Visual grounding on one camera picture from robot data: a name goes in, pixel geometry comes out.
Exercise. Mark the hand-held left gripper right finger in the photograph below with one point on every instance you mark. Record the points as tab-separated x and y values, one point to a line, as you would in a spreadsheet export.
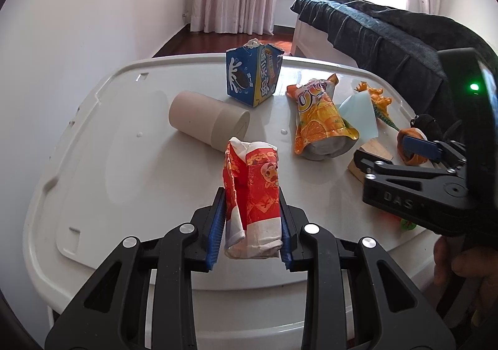
286	235

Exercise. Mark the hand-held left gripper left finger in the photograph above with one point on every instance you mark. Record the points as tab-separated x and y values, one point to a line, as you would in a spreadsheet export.
216	233

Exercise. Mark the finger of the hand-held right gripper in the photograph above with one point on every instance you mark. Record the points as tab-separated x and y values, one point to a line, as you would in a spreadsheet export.
408	171
418	145

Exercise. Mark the wooden block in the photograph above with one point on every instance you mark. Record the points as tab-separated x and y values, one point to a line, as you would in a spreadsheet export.
375	149

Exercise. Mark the green snack wrapper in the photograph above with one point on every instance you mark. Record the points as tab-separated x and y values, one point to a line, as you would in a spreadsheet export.
407	224

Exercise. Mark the red printed paper packet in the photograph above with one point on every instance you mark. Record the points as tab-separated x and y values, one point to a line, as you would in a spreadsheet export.
256	186

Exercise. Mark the light blue plastic sheet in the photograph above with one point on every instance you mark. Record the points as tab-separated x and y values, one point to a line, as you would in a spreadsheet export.
360	112

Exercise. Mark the orange snack bag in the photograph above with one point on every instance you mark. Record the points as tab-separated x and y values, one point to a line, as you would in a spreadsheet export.
319	120

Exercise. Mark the cardboard tube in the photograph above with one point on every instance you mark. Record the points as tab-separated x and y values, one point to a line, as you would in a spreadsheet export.
202	116

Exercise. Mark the blue cookie box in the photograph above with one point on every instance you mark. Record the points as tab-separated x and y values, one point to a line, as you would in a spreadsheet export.
243	73

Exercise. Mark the person's right hand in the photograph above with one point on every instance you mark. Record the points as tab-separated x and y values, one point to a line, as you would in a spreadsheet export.
480	268

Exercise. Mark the black crumpled item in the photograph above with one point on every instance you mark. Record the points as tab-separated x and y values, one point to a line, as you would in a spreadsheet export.
426	123

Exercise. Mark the white plastic storage box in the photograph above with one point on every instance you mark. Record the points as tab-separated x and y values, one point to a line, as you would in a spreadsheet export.
241	319

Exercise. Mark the white plastic storage box lid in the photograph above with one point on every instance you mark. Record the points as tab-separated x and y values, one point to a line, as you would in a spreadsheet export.
136	178

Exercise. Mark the dark blanket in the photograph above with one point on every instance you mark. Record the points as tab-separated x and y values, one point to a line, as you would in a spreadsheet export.
389	42

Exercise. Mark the white bed frame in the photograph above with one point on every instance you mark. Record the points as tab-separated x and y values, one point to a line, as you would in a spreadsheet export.
311	42

